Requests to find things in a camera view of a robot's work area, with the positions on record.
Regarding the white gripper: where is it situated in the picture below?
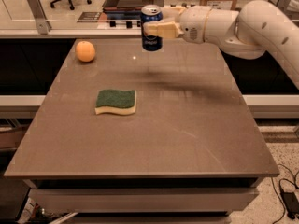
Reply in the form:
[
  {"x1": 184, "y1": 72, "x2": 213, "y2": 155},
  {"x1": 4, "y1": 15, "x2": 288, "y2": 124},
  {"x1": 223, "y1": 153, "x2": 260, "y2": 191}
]
[{"x1": 143, "y1": 6, "x2": 211, "y2": 44}]

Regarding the blue pepsi can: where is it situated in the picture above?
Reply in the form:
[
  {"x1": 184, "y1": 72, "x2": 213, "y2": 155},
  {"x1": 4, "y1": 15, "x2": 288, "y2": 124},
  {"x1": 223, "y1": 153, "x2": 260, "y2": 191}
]
[{"x1": 140, "y1": 5, "x2": 163, "y2": 51}]

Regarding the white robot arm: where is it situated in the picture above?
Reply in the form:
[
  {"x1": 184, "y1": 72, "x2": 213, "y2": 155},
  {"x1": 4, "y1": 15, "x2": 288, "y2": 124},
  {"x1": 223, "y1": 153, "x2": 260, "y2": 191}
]
[{"x1": 142, "y1": 0, "x2": 299, "y2": 88}]

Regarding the orange fruit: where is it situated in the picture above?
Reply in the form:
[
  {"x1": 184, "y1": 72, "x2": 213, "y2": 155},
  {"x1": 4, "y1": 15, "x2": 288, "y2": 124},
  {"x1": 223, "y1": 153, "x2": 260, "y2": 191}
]
[{"x1": 75, "y1": 41, "x2": 95, "y2": 63}]

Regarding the green yellow sponge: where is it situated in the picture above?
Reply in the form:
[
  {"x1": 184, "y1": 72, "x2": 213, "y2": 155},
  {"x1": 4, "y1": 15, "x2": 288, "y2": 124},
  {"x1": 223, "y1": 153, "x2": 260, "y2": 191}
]
[{"x1": 95, "y1": 90, "x2": 136, "y2": 115}]

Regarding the grey table drawer cabinet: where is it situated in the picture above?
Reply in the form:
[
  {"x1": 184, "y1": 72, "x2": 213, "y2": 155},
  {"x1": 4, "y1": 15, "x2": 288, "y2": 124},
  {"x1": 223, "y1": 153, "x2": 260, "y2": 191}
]
[{"x1": 29, "y1": 188, "x2": 258, "y2": 224}]

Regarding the black power adapter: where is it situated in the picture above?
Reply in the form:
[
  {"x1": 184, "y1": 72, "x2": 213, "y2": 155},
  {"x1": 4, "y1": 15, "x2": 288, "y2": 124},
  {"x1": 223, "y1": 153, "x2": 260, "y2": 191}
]
[{"x1": 281, "y1": 192, "x2": 299, "y2": 219}]

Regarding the left metal glass bracket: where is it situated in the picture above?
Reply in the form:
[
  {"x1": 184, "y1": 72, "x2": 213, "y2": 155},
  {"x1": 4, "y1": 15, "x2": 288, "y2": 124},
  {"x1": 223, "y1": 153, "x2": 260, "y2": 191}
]
[{"x1": 27, "y1": 0, "x2": 51, "y2": 35}]

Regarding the black floor cable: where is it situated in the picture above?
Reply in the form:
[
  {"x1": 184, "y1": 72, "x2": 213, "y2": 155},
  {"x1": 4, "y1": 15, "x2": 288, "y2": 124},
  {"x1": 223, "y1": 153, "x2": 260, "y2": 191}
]
[{"x1": 270, "y1": 163, "x2": 299, "y2": 224}]

